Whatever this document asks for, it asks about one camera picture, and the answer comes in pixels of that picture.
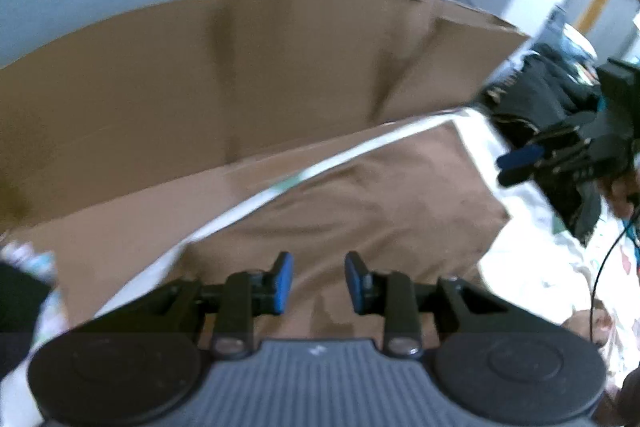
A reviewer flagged brown t-shirt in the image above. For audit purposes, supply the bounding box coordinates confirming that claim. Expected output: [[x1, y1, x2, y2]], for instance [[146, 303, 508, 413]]
[[169, 122, 509, 339]]

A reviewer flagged person's right hand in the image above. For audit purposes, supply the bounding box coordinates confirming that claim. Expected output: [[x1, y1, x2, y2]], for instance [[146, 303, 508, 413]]
[[597, 170, 639, 219]]

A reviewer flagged black folded garment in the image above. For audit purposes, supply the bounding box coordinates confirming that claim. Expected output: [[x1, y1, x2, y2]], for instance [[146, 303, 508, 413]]
[[480, 46, 601, 245]]

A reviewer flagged cream bear print blanket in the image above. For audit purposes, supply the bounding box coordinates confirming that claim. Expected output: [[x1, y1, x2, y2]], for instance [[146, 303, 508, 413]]
[[58, 109, 639, 381]]

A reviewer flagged large cardboard box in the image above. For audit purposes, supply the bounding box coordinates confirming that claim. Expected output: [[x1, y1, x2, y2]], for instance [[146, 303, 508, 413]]
[[1, 0, 525, 324]]

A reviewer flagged pastel patterned cloth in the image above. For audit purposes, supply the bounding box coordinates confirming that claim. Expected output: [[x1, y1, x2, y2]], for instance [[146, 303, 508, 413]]
[[1, 241, 68, 345]]

